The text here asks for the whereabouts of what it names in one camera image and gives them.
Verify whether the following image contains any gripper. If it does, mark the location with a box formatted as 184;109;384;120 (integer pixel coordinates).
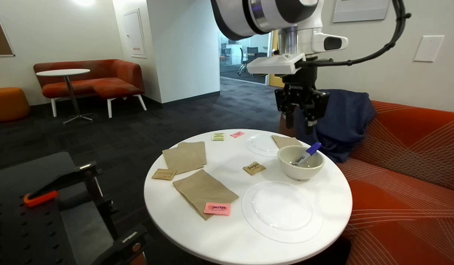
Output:
274;66;330;135

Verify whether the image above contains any blue capped marker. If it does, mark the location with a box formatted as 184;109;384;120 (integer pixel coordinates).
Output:
291;142;322;167

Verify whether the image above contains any white ceramic bowl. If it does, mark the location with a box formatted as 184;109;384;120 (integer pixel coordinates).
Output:
277;145;326;181

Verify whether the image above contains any dark blue blanket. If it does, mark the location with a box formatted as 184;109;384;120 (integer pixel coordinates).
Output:
294;89;377;164

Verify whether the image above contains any small clear plastic plate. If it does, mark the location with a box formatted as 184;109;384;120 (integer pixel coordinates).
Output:
245;133;283;157

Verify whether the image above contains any yellow wooden door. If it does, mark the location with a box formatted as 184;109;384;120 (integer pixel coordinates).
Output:
268;30;285;88

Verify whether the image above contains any brown printed sugar sachet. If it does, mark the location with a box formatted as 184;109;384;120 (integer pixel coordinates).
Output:
242;162;267;176

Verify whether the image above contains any group of office chairs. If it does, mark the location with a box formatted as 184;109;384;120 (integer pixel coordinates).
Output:
237;46;269;77

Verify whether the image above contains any large clear plastic plate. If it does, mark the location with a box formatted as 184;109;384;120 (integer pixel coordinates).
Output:
241;180;324;244

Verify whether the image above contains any large brown paper napkin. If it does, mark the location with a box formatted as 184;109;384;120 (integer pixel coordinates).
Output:
173;169;240;221

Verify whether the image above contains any large pink sweetener sachet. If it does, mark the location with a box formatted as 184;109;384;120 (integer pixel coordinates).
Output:
203;202;232;216

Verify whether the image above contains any orange patterned sofa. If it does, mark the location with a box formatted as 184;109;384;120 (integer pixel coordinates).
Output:
279;100;454;265

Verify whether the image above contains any framed whiteboard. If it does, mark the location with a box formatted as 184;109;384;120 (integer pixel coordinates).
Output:
332;0;391;24

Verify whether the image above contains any plain brown sugar sachet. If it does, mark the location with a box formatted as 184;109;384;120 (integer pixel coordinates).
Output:
152;168;177;181

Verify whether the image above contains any red lounge sofa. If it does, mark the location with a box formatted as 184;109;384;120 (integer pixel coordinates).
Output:
33;59;148;119

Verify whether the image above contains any black bar clamp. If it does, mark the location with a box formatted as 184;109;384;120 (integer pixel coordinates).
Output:
23;160;149;265

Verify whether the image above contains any round white side table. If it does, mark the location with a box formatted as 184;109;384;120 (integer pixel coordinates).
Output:
36;68;94;125

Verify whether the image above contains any orange ottoman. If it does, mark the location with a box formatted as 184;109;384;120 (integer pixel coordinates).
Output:
0;87;31;122

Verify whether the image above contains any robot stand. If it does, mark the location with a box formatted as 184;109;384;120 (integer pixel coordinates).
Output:
0;151;115;265

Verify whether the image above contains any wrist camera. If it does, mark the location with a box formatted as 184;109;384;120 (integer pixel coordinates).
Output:
246;53;307;75

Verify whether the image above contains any white wall switch plate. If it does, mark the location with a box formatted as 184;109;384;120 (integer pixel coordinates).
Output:
413;35;445;63

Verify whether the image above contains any white wall access panel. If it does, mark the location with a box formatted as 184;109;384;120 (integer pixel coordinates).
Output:
123;8;147;59

